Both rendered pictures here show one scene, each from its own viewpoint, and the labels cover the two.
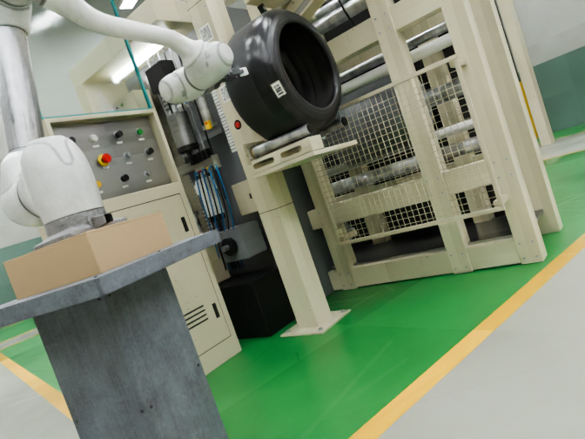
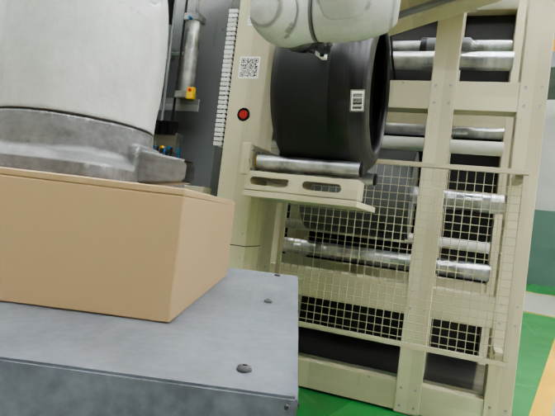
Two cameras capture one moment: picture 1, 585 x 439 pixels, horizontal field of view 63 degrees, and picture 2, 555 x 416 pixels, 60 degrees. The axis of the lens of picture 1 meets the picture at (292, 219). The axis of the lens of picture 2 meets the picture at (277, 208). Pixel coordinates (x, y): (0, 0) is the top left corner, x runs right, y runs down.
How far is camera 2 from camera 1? 0.89 m
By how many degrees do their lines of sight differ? 20
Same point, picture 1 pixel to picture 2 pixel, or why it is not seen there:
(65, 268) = (48, 258)
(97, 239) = (189, 219)
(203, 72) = (351, 14)
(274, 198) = (247, 231)
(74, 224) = (99, 145)
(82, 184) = (154, 64)
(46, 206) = (49, 65)
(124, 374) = not seen: outside the picture
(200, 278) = not seen: hidden behind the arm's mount
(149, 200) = not seen: hidden behind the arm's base
